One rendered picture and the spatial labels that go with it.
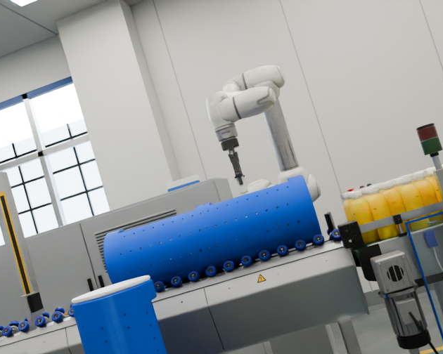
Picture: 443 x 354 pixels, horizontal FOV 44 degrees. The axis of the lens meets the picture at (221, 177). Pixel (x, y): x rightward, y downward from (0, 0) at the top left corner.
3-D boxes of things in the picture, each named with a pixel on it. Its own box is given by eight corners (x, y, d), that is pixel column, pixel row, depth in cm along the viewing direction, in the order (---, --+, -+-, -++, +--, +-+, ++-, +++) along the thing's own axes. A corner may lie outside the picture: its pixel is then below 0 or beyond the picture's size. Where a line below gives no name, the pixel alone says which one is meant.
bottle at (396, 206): (393, 234, 217) (379, 188, 219) (411, 228, 216) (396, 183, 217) (394, 235, 210) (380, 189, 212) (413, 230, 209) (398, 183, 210)
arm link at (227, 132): (213, 128, 231) (217, 142, 230) (233, 122, 230) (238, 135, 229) (216, 131, 240) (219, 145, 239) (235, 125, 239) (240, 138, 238)
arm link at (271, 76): (285, 208, 301) (324, 198, 296) (283, 215, 285) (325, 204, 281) (242, 73, 293) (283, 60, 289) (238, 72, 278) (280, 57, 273)
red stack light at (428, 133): (418, 142, 194) (414, 132, 195) (435, 137, 194) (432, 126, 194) (422, 140, 188) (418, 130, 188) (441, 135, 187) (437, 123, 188)
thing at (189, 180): (170, 193, 424) (168, 184, 424) (200, 184, 423) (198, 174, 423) (168, 193, 411) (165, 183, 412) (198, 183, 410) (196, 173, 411)
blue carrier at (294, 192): (133, 293, 250) (117, 232, 253) (320, 238, 242) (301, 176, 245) (114, 302, 222) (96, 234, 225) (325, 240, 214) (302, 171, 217)
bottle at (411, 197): (408, 231, 211) (393, 185, 212) (422, 226, 213) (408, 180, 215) (420, 230, 204) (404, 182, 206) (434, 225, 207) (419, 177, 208)
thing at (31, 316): (40, 326, 245) (31, 292, 246) (48, 324, 245) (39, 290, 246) (30, 331, 235) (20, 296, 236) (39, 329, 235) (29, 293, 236)
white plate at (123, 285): (108, 291, 172) (110, 296, 172) (165, 270, 195) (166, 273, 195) (54, 305, 188) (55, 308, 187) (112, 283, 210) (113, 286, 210)
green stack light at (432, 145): (422, 156, 194) (418, 142, 194) (440, 150, 193) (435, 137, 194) (427, 154, 188) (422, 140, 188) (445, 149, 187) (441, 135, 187)
